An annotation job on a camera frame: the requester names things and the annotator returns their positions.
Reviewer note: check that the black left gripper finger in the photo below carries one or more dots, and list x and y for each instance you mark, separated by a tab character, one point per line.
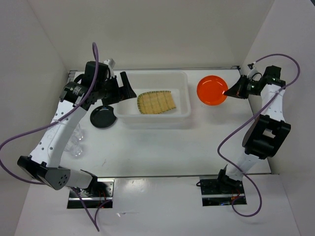
110	100
126	91

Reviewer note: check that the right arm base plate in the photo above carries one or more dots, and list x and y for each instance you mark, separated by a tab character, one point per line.
213	195

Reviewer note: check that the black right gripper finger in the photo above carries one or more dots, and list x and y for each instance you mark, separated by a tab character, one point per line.
240	85
237	94

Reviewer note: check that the clear plastic cup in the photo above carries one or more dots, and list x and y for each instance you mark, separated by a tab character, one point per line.
74	148
78	133

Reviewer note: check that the black round plate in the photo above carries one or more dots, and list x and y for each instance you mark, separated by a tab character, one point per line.
103	117

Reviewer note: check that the woven bamboo tray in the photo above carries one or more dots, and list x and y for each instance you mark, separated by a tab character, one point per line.
155	102

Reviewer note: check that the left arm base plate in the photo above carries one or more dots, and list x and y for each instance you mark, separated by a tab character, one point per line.
101	198

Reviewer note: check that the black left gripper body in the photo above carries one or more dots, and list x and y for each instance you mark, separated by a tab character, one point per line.
112	88

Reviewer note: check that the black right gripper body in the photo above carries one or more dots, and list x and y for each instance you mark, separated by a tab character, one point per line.
250	87

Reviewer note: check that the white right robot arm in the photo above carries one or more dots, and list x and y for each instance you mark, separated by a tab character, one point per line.
266	134

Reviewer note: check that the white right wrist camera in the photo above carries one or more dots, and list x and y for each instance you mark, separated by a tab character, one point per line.
252	70

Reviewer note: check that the translucent white plastic bin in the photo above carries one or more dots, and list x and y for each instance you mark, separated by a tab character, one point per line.
144	81

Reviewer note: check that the orange plastic plate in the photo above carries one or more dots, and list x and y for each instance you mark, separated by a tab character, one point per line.
210	90

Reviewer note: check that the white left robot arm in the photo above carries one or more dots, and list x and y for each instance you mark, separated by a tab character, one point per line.
98	82

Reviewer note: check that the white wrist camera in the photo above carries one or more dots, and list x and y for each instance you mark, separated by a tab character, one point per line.
110	63
252	70

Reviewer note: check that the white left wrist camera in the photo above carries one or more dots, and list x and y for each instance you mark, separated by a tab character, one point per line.
110	63

